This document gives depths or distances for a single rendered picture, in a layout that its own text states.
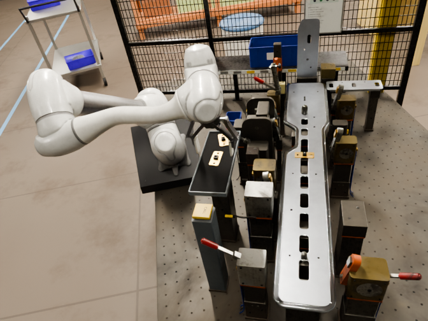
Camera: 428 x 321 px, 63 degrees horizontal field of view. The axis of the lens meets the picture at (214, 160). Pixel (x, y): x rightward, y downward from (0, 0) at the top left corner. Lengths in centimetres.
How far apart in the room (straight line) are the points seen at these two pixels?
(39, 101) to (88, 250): 166
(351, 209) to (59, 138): 105
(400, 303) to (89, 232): 219
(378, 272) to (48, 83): 124
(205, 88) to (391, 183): 126
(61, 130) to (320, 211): 97
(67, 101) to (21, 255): 190
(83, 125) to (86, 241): 172
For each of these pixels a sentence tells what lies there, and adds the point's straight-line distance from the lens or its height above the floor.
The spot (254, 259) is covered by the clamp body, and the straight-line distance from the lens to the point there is 117.
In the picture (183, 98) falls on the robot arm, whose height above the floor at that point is 155.
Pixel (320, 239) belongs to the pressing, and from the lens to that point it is 130.
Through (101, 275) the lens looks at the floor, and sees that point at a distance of 265.
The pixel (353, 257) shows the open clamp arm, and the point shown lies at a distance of 114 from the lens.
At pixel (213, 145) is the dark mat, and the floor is 116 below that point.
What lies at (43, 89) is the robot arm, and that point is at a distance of 138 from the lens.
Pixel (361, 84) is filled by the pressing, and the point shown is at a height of 100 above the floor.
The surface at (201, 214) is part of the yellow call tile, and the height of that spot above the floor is 116.
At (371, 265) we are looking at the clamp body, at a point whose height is 106.
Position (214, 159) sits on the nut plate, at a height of 116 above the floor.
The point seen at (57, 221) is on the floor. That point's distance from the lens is 317.
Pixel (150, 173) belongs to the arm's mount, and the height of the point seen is 79.
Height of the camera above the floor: 203
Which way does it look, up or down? 40 degrees down
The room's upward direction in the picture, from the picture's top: 10 degrees counter-clockwise
